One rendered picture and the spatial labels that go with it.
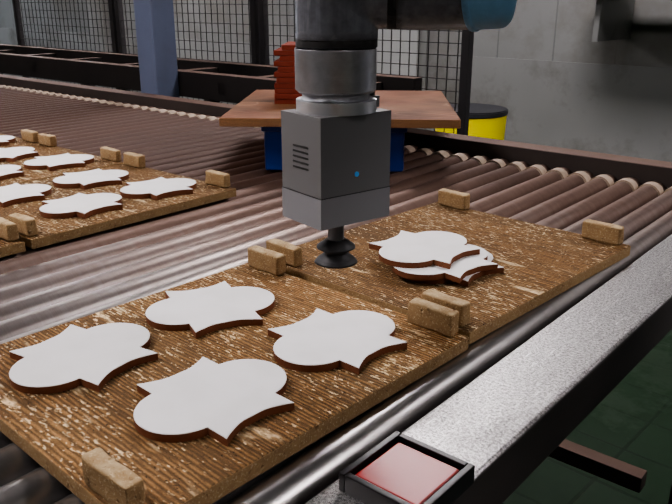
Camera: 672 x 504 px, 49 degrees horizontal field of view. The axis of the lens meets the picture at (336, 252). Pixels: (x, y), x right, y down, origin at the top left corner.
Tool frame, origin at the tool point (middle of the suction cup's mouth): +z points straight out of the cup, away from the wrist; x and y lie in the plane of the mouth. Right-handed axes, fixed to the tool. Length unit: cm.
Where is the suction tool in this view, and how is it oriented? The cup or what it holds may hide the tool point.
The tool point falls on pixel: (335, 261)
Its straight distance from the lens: 73.7
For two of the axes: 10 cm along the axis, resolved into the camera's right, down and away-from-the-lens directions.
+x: 6.1, 2.6, -7.5
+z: 0.0, 9.4, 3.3
